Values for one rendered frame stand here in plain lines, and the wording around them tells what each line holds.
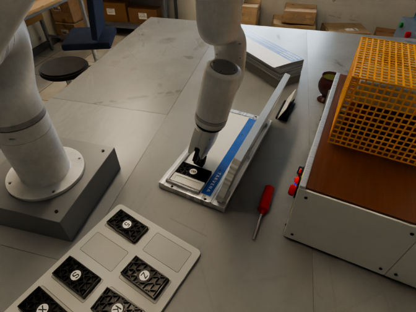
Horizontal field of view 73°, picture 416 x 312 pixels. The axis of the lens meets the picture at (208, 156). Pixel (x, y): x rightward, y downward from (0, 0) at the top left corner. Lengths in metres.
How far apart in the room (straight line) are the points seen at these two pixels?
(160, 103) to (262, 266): 0.76
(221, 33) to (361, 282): 0.61
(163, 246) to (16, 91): 0.46
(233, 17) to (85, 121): 0.76
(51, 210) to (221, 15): 0.57
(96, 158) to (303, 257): 0.60
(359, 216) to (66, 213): 0.64
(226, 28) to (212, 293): 0.54
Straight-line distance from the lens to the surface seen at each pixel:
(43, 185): 0.81
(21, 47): 0.72
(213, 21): 0.57
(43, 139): 0.74
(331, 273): 0.75
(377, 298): 0.77
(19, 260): 0.84
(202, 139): 0.72
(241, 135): 0.98
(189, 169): 0.84
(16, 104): 0.68
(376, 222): 0.65
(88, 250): 0.76
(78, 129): 1.14
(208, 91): 0.64
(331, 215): 0.65
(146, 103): 1.21
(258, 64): 1.39
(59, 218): 0.75
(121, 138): 1.04
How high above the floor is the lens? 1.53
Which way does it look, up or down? 43 degrees down
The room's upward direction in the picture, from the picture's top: straight up
